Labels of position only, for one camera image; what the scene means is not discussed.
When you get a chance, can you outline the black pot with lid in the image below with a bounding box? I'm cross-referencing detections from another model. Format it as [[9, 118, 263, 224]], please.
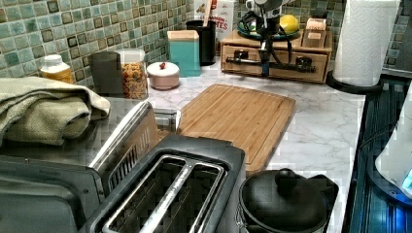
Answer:
[[235, 168, 339, 233]]

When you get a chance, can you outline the glass jar of cereal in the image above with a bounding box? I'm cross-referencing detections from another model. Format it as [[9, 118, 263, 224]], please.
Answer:
[[118, 49, 148, 100]]

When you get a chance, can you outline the green folded towel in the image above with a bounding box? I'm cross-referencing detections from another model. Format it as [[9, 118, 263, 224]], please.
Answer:
[[0, 77, 111, 146]]

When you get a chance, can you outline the black toaster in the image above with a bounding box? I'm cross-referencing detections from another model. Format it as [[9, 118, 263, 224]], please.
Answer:
[[79, 135, 246, 233]]

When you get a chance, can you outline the yellow lemon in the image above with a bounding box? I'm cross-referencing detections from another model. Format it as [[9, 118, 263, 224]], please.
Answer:
[[280, 15, 299, 34]]

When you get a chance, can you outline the wooden drawer cabinet box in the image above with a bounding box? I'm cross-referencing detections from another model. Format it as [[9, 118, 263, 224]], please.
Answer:
[[221, 30, 333, 83]]

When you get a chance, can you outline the silver toaster oven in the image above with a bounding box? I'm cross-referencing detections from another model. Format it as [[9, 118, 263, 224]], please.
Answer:
[[0, 98, 181, 233]]

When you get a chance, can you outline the wooden drawer with black handle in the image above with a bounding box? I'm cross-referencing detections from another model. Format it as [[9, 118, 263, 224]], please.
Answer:
[[221, 46, 329, 83]]

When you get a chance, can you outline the pink ceramic lidded bowl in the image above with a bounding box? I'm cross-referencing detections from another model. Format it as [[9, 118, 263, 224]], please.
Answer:
[[147, 62, 180, 90]]

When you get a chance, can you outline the paper towel roll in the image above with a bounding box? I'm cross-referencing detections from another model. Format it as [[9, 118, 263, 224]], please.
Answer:
[[333, 0, 400, 87]]

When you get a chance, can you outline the wooden utensil handle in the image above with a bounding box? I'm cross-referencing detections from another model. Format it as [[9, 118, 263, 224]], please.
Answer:
[[202, 0, 213, 27]]

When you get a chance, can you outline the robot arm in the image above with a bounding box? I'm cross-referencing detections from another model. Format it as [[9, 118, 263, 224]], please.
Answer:
[[246, 0, 293, 77]]

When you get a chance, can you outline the black utensil holder cup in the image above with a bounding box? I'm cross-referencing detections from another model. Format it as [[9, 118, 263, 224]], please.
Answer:
[[186, 20, 216, 66]]

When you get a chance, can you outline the small wooden box on cabinet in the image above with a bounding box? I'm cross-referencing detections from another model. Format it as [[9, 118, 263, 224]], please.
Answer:
[[302, 17, 326, 48]]

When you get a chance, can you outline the dark grey canister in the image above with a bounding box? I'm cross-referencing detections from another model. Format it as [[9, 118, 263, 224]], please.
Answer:
[[88, 51, 123, 97]]

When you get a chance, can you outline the white food carton box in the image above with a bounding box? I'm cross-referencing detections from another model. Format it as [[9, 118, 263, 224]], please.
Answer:
[[193, 0, 239, 42]]

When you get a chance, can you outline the bamboo cutting board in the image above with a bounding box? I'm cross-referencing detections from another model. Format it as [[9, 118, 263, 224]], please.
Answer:
[[179, 84, 295, 176]]

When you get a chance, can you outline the white lidded spice jar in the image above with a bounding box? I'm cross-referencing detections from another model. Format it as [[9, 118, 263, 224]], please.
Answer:
[[40, 54, 75, 83]]

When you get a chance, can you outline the teal canister with wooden lid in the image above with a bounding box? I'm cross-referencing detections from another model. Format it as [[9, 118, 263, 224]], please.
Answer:
[[167, 30, 200, 77]]

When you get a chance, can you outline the teal plate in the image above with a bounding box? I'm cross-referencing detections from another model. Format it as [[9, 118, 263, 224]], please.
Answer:
[[237, 22, 299, 41]]

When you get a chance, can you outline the black paper towel holder base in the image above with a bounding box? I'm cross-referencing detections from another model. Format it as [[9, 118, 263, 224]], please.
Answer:
[[326, 71, 384, 95]]

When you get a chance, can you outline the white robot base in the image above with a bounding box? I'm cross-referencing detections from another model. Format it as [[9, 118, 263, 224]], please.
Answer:
[[367, 83, 412, 208]]

